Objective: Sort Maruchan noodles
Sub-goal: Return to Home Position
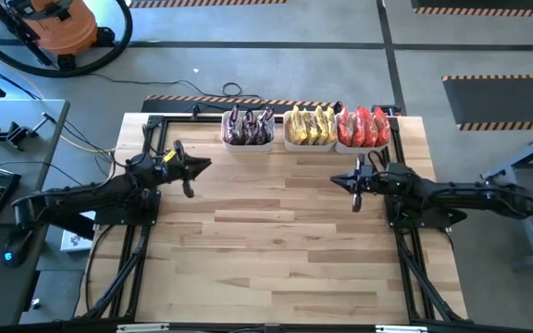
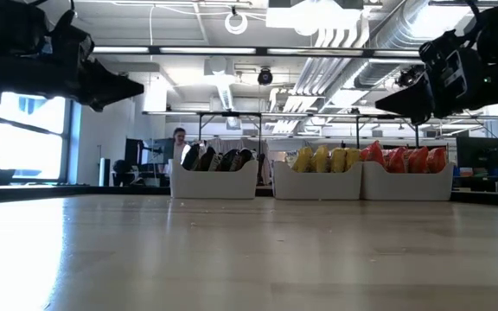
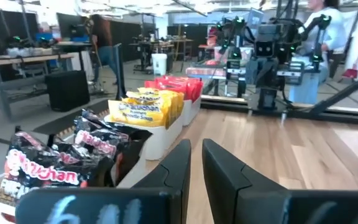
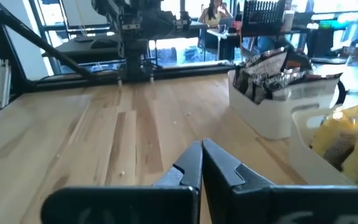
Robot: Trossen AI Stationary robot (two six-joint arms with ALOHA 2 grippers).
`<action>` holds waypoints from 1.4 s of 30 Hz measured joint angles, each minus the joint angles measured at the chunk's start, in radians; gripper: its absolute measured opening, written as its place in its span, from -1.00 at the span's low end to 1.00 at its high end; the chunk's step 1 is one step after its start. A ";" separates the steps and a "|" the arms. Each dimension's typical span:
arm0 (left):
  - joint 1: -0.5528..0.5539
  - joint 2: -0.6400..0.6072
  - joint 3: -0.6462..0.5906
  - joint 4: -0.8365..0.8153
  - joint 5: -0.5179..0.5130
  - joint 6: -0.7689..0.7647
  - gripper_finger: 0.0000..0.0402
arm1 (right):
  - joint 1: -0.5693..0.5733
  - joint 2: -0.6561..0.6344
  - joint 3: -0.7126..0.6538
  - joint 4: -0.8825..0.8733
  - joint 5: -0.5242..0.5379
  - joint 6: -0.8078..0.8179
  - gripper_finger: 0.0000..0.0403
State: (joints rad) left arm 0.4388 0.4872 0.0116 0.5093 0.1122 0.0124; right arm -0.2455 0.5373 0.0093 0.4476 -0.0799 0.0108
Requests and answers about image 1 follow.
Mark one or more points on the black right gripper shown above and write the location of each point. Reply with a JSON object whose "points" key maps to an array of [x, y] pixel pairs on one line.
{"points": [[377, 180]]}

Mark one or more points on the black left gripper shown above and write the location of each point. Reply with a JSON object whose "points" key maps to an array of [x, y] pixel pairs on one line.
{"points": [[169, 168]]}

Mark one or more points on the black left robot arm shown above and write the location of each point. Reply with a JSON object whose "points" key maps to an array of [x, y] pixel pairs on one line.
{"points": [[86, 196]]}

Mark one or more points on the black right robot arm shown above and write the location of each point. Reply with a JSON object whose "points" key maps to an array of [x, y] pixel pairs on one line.
{"points": [[470, 196]]}

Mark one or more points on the yellow tape tag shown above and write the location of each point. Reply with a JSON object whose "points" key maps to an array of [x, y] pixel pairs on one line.
{"points": [[169, 156]]}

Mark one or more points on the white plastic bin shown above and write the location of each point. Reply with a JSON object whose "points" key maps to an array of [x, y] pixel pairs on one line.
{"points": [[359, 149], [248, 148], [308, 148]]}

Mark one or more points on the hazard-striped black floor mat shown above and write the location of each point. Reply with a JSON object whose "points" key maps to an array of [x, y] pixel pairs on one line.
{"points": [[502, 102], [202, 3], [164, 105], [479, 3]]}

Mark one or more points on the red and black device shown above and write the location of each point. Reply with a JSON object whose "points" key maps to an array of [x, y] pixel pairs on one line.
{"points": [[389, 110]]}

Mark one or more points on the black angled bar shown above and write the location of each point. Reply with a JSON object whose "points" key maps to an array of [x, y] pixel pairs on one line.
{"points": [[79, 226]]}

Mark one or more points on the small white box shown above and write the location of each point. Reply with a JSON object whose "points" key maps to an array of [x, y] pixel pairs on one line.
{"points": [[74, 241]]}

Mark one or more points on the orange shop vacuum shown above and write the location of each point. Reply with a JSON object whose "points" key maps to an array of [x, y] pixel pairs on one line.
{"points": [[63, 28], [127, 28]]}

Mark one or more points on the black desk clamp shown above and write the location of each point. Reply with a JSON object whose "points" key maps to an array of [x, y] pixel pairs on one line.
{"points": [[16, 135]]}

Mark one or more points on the grey metal cart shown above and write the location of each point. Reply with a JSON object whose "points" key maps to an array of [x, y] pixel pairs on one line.
{"points": [[529, 240]]}

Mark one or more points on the black computer mouse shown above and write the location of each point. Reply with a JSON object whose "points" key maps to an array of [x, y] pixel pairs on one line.
{"points": [[14, 254]]}

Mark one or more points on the black aluminium table frame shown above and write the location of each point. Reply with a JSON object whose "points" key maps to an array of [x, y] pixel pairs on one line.
{"points": [[176, 119]]}

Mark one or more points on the silver metal bracket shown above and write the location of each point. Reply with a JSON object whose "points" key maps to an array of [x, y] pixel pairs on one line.
{"points": [[400, 329], [142, 328]]}

